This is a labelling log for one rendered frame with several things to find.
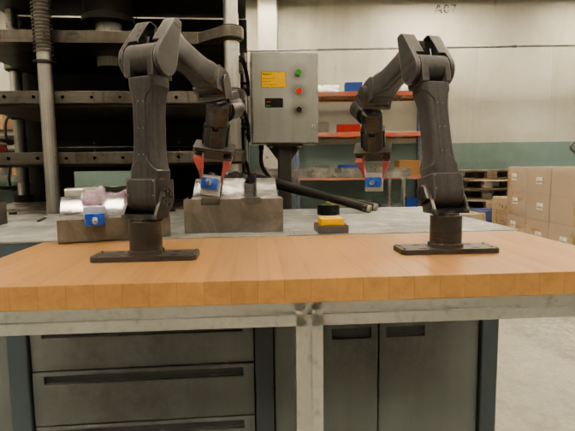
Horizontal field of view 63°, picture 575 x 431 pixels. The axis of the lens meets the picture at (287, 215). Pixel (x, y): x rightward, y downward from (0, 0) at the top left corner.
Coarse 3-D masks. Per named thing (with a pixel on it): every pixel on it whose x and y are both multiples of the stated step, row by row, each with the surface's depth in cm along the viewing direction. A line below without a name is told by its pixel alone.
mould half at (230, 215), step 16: (224, 192) 146; (240, 192) 147; (272, 192) 147; (192, 208) 123; (208, 208) 124; (224, 208) 124; (240, 208) 124; (256, 208) 125; (272, 208) 125; (192, 224) 124; (208, 224) 124; (224, 224) 124; (240, 224) 125; (256, 224) 125; (272, 224) 126
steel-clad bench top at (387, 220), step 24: (24, 216) 171; (48, 216) 170; (288, 216) 161; (312, 216) 161; (360, 216) 159; (384, 216) 158; (408, 216) 157; (0, 240) 115; (24, 240) 115; (48, 240) 114
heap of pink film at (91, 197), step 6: (102, 186) 133; (84, 192) 128; (90, 192) 129; (96, 192) 130; (102, 192) 130; (108, 192) 142; (114, 192) 145; (120, 192) 146; (126, 192) 133; (84, 198) 127; (90, 198) 127; (96, 198) 127; (102, 198) 128; (84, 204) 126; (90, 204) 125; (96, 204) 126; (102, 204) 127
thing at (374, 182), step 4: (368, 176) 138; (372, 176) 137; (376, 176) 137; (380, 176) 137; (368, 180) 134; (372, 180) 129; (376, 180) 133; (380, 180) 133; (368, 184) 134; (372, 184) 128; (376, 184) 133; (380, 184) 133; (368, 188) 138; (372, 188) 138; (376, 188) 137; (380, 188) 137
